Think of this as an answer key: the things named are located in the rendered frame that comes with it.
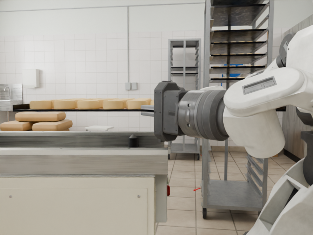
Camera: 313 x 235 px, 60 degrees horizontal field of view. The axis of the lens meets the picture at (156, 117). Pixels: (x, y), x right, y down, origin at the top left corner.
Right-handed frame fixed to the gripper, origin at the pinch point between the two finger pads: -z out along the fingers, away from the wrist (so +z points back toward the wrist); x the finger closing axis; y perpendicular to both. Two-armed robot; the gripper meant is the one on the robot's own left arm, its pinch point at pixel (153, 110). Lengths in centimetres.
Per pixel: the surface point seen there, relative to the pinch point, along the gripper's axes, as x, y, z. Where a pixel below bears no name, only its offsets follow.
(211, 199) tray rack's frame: -84, -146, -82
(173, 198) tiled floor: -99, -153, -130
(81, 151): -10.2, 8.7, -15.3
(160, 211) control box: -26.8, -7.7, -4.9
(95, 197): -21.0, 7.0, -12.2
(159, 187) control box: -20.2, -7.5, -5.1
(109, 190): -19.2, 4.6, -9.9
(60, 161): -12.7, 12.3, -19.0
